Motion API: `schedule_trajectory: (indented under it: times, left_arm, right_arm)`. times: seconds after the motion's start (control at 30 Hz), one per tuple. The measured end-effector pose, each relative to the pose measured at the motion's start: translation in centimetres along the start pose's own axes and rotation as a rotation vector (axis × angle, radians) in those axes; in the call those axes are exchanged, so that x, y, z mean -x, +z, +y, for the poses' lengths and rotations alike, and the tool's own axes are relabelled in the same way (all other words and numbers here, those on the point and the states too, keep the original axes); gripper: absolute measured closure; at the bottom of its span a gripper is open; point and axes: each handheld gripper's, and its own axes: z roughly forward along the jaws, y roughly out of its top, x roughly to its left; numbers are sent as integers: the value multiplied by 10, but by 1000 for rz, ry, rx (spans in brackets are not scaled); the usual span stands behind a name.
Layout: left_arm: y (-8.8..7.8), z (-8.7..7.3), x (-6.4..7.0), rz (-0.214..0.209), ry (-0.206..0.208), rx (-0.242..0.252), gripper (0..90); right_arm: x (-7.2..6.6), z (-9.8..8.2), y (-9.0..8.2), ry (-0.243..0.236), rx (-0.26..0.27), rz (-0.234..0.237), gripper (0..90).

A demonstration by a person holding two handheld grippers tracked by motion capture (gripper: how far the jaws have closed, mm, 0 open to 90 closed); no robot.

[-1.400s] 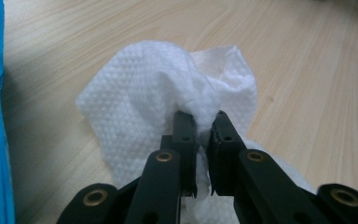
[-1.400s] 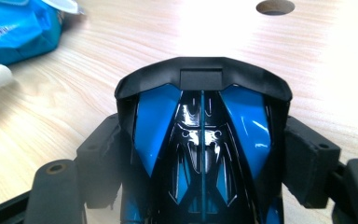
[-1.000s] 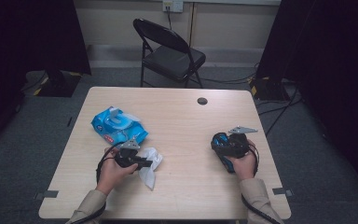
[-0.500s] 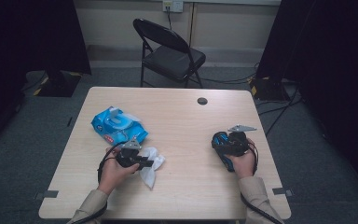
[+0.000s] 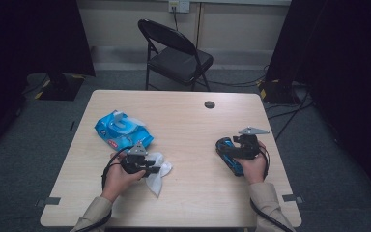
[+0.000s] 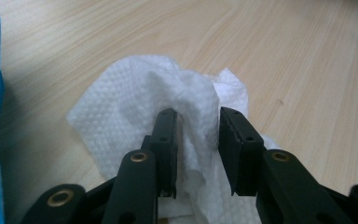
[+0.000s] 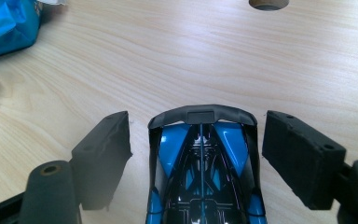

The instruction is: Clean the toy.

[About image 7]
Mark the blue wet wipes pack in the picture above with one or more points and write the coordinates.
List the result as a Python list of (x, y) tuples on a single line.
[(9, 28)]

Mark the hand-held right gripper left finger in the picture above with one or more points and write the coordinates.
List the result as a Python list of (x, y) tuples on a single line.
[(102, 165)]

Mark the blue toy car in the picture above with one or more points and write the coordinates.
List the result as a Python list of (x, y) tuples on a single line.
[(202, 174)]

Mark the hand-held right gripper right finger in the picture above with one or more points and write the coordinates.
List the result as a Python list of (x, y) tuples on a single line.
[(304, 161)]

